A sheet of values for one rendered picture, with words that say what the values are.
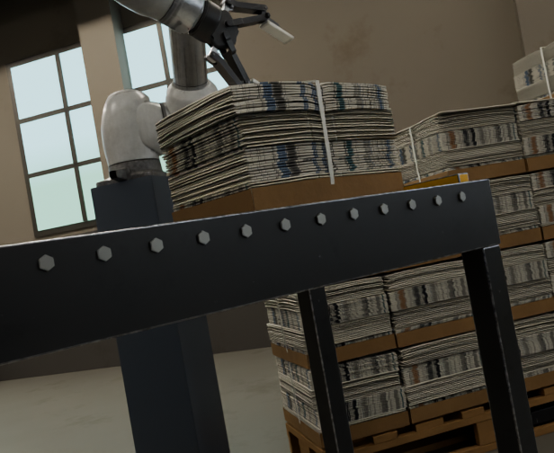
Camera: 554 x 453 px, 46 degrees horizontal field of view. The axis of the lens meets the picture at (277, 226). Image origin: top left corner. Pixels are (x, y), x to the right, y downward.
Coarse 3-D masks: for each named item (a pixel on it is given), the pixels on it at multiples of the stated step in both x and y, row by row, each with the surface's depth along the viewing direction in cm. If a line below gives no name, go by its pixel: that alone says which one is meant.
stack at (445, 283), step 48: (528, 192) 213; (336, 288) 192; (384, 288) 199; (432, 288) 201; (528, 288) 210; (288, 336) 201; (336, 336) 191; (528, 336) 208; (288, 384) 212; (384, 384) 195; (432, 384) 198; (480, 384) 203; (288, 432) 221; (384, 432) 194; (432, 432) 197; (480, 432) 201
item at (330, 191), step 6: (324, 180) 118; (336, 180) 120; (342, 180) 121; (324, 186) 118; (330, 186) 119; (336, 186) 120; (342, 186) 121; (324, 192) 118; (330, 192) 119; (336, 192) 120; (342, 192) 120; (324, 198) 118; (330, 198) 119; (336, 198) 120; (342, 198) 120
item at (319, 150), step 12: (312, 84) 119; (324, 84) 122; (312, 96) 119; (324, 96) 121; (312, 108) 118; (324, 108) 120; (312, 120) 119; (312, 132) 118; (312, 144) 118; (324, 144) 120; (324, 156) 120; (336, 156) 122; (324, 168) 119; (336, 168) 121
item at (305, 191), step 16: (240, 192) 111; (256, 192) 109; (272, 192) 111; (288, 192) 113; (304, 192) 115; (320, 192) 117; (192, 208) 124; (208, 208) 120; (224, 208) 115; (240, 208) 112; (256, 208) 109; (272, 208) 110
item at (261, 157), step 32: (224, 96) 110; (256, 96) 111; (288, 96) 115; (160, 128) 129; (192, 128) 120; (224, 128) 112; (256, 128) 111; (288, 128) 115; (192, 160) 123; (224, 160) 115; (256, 160) 110; (288, 160) 115; (192, 192) 125; (224, 192) 115
